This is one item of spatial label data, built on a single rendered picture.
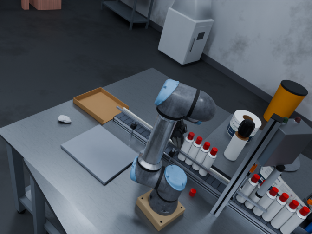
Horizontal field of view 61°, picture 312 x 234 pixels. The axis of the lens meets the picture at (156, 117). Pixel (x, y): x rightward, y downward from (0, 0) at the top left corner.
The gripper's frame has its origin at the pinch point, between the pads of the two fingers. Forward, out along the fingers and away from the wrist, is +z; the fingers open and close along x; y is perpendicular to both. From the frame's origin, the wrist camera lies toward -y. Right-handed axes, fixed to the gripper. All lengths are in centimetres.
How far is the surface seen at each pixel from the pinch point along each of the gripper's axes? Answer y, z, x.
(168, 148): 0.5, 1.6, 8.0
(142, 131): -0.1, -8.9, 26.4
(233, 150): 24.1, 10.1, -24.0
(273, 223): -2, 34, -54
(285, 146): -14, -18, -63
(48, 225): -58, 40, 74
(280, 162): -11, -9, -60
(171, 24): 282, -65, 180
